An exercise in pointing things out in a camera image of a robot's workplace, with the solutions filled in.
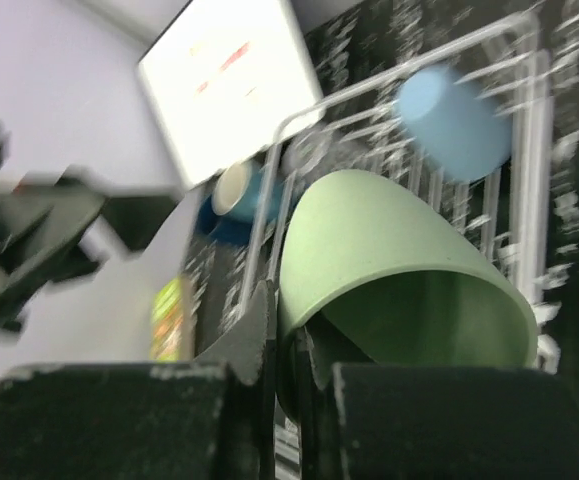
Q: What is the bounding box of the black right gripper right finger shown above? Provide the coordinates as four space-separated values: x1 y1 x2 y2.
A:
294 332 579 479

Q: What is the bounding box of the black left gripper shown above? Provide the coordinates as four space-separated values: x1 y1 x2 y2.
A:
0 132 179 333

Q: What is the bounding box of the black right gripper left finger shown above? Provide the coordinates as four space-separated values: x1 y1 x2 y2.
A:
0 280 275 479

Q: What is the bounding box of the green plastic cup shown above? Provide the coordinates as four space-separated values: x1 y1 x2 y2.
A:
277 170 537 419

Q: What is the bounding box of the dark blue ceramic mug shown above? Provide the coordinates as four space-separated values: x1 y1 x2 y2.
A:
195 195 252 247

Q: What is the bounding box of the light blue handled mug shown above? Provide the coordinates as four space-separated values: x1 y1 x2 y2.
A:
211 161 265 224

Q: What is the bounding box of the clear glass cup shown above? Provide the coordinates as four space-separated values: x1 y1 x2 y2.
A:
281 127 331 176

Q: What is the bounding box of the light blue plastic cup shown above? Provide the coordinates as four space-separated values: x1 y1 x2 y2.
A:
395 64 512 182

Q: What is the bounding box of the green treehouse book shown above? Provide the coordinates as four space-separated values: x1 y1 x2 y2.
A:
150 275 196 362

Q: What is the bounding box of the white whiteboard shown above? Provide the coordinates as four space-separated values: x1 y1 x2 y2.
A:
138 0 324 190

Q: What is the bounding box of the black marble table mat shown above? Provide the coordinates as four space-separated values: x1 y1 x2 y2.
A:
183 0 579 480

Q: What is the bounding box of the white wire dish rack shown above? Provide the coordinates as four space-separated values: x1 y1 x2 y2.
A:
243 11 550 363

